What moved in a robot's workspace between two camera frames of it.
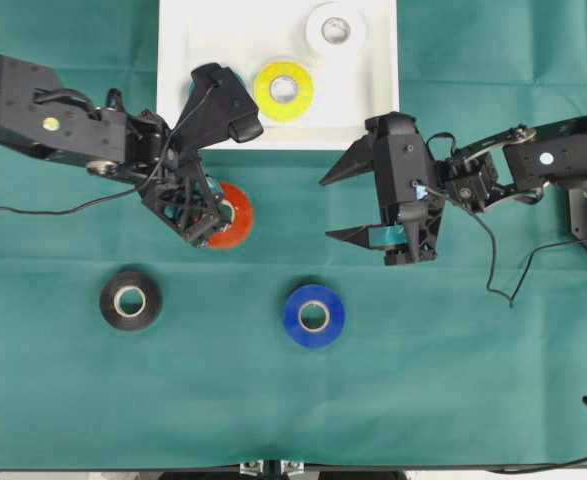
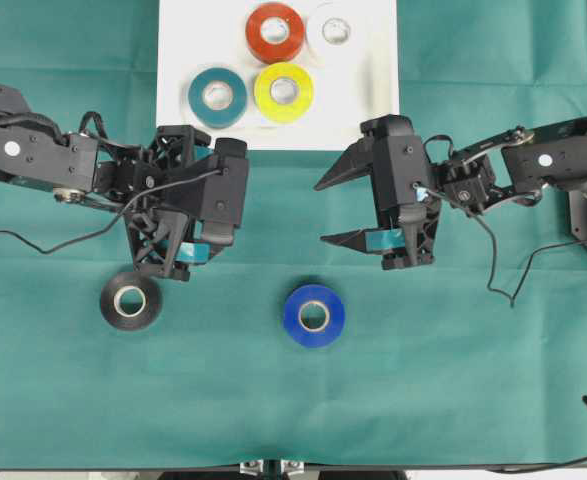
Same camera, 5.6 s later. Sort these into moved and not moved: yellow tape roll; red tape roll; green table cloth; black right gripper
Moved: red tape roll
Not moved: green table cloth; black right gripper; yellow tape roll
